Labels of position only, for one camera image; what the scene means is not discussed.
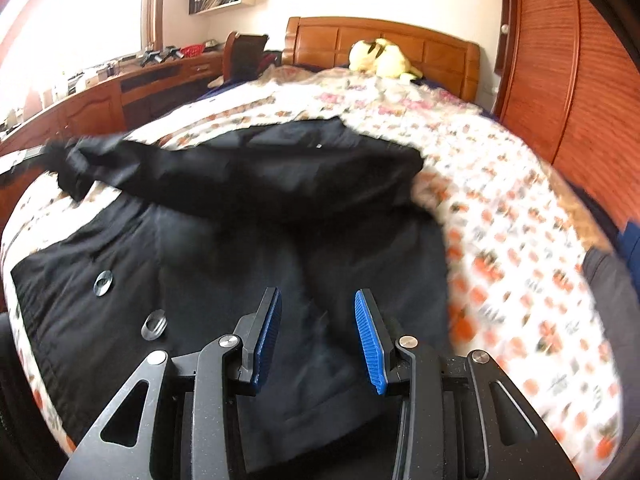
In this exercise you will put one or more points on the wood-framed window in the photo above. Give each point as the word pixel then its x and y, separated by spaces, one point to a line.
pixel 75 35

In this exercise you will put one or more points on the tan patterned mat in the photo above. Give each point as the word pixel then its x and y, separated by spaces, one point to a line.
pixel 585 215

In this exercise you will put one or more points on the pink floral blanket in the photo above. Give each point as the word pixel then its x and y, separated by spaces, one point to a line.
pixel 360 91

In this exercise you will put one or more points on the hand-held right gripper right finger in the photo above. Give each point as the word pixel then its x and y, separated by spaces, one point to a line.
pixel 370 345

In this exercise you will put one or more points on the black gadget on desk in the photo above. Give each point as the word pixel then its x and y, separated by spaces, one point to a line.
pixel 160 56

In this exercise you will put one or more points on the yellow plush toy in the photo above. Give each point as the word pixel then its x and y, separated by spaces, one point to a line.
pixel 380 57

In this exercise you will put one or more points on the bed with floral sheet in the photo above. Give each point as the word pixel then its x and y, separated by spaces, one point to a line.
pixel 525 260

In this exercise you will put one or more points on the wooden chair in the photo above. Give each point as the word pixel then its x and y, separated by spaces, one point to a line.
pixel 247 57

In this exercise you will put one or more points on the grey folded cloth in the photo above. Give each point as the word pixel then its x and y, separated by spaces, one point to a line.
pixel 602 280

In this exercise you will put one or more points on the wooden slatted wardrobe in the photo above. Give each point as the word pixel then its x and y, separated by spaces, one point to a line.
pixel 565 75

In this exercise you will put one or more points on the blue pillow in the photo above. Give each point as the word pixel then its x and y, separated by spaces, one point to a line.
pixel 631 242

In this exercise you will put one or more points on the black double-breasted coat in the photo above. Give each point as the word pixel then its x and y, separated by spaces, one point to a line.
pixel 200 240

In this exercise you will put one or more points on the red basket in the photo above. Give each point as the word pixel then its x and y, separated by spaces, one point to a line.
pixel 191 50

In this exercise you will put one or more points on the wooden bed headboard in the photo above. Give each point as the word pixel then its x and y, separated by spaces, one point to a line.
pixel 320 42

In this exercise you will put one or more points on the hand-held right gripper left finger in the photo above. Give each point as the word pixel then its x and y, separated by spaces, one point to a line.
pixel 267 340

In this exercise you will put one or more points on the long wooden desk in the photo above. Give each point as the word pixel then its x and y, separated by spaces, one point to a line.
pixel 100 105

